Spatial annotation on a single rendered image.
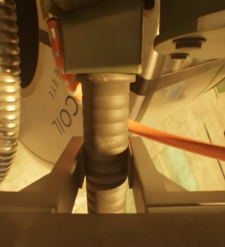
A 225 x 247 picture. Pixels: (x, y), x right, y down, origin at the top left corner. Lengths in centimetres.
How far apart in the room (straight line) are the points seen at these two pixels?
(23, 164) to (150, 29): 124
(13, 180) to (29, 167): 13
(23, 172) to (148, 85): 119
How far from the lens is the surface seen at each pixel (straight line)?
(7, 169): 18
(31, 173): 140
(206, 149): 17
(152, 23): 30
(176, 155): 264
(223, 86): 501
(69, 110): 49
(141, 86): 31
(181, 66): 45
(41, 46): 55
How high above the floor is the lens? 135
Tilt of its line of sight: 47 degrees down
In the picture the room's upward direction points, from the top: 69 degrees clockwise
